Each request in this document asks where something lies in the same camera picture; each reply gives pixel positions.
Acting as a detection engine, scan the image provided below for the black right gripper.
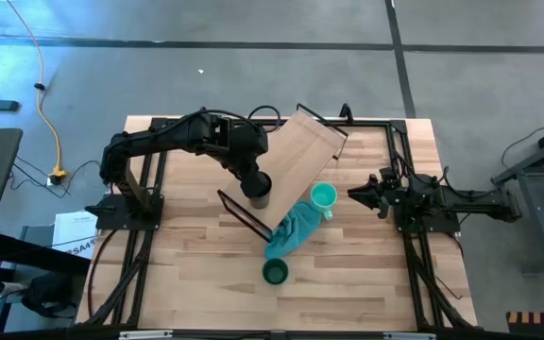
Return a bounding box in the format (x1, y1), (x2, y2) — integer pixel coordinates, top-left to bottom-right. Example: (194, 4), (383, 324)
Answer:
(347, 168), (399, 219)

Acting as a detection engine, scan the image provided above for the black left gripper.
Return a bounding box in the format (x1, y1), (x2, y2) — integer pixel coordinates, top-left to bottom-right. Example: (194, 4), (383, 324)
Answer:
(227, 122), (270, 189)

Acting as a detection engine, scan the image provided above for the tall black cup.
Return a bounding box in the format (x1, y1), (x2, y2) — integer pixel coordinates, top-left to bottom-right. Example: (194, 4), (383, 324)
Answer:
(242, 172), (273, 211)

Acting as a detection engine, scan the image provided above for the mint green mug with handle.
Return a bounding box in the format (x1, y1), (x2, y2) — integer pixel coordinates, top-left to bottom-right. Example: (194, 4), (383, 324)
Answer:
(309, 181), (338, 222)

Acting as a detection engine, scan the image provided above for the dark green plastic cup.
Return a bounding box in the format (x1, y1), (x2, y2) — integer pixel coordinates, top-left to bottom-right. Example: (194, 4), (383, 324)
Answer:
(261, 257), (290, 286)

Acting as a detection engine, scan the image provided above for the blue cloth towel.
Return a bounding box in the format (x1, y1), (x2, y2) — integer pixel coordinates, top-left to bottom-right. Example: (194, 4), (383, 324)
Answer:
(264, 198), (323, 261)

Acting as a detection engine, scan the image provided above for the grey metal table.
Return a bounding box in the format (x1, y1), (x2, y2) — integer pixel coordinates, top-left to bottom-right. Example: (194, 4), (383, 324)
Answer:
(491, 117), (544, 276)

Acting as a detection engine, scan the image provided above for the white printed paper sheet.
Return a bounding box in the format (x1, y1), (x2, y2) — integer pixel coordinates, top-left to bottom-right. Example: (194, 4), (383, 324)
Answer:
(52, 211), (99, 260)

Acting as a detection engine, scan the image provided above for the orange black striped object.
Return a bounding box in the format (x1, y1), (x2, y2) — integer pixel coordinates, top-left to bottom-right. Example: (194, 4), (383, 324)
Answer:
(505, 311), (544, 340)

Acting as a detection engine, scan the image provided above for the black bag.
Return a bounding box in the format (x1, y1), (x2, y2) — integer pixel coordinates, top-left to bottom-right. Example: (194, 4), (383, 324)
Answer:
(20, 272), (78, 318)

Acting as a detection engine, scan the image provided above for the black aluminium rig frame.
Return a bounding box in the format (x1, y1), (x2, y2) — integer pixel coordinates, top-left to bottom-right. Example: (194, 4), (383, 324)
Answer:
(76, 102), (480, 332)

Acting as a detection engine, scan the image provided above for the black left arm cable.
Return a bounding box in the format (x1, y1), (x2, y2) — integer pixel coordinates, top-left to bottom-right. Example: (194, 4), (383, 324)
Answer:
(246, 104), (282, 133)

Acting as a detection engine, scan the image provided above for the silver metal bracket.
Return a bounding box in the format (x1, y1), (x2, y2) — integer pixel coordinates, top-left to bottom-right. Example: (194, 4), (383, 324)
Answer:
(383, 331), (436, 340)
(119, 330), (174, 340)

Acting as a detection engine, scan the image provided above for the yellow extension cable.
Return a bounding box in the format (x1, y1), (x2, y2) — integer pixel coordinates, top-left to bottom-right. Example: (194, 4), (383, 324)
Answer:
(6, 0), (69, 186)

